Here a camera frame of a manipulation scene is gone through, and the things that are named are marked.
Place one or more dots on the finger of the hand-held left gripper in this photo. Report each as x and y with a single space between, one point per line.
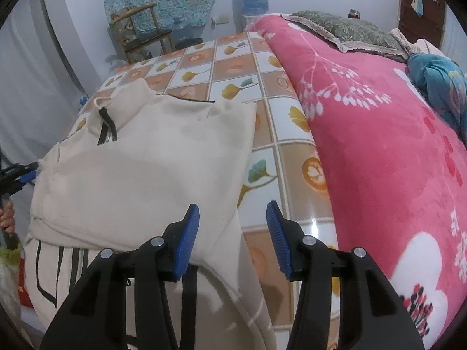
20 169
26 179

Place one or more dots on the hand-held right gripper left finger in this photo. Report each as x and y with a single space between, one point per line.
188 241

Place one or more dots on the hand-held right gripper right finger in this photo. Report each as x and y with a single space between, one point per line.
279 241

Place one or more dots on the cream zip jacket black trim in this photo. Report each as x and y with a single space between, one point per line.
146 182

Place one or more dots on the person's left hand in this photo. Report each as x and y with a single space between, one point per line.
7 218

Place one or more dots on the white curtain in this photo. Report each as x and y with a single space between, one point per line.
36 91

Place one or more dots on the leaf patterned checked bed sheet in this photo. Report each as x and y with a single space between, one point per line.
277 116

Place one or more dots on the pink floral blanket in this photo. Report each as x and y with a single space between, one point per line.
383 171

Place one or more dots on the wooden chair dark seat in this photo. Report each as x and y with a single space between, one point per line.
146 40

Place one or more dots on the white water dispenser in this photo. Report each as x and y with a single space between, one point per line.
251 22

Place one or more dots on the grey-green lace-edged pillow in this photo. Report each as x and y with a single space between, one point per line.
350 31

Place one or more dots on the teal patterned cloth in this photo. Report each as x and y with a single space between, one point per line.
437 80

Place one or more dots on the beige patterned quilt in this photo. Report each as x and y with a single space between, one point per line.
416 45

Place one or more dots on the brown wooden door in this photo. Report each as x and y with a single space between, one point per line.
419 29

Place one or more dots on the light blue hanging pouch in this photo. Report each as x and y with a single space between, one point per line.
418 5

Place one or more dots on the white wall socket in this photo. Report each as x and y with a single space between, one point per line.
220 20

